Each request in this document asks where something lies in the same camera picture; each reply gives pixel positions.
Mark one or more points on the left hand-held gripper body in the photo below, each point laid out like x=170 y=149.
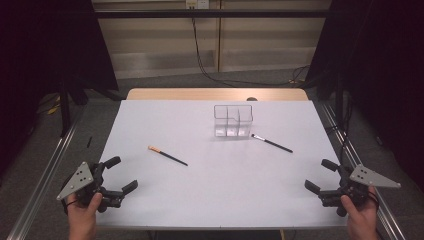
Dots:
x=77 y=180

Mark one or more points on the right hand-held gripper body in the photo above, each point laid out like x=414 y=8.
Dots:
x=366 y=178

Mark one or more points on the orange-tipped black makeup brush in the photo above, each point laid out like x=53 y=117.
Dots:
x=166 y=154

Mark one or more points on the silver-ferrule black makeup brush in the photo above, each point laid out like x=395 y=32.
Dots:
x=273 y=143

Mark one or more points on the clear acrylic organizer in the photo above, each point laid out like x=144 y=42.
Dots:
x=233 y=130

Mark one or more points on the person's left hand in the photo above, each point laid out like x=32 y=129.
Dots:
x=83 y=216

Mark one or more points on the person's right hand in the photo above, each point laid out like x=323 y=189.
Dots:
x=361 y=216

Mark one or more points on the small black floor item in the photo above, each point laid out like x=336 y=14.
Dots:
x=89 y=141

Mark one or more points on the black metal stand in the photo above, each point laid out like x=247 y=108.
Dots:
x=339 y=100
x=65 y=110

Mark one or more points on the white table sheet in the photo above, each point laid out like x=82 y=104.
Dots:
x=216 y=190

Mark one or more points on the dark table grommet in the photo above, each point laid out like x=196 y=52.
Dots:
x=251 y=99

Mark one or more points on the light wooden table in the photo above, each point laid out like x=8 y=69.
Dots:
x=200 y=94

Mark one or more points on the black curtain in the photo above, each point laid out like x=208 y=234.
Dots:
x=383 y=66
x=43 y=50

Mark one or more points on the metal floor rail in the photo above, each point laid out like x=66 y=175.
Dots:
x=360 y=156
x=43 y=180

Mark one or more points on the black horizontal frame bar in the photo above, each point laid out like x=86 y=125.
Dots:
x=200 y=13

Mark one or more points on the white wall power outlet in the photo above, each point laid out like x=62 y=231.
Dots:
x=197 y=3

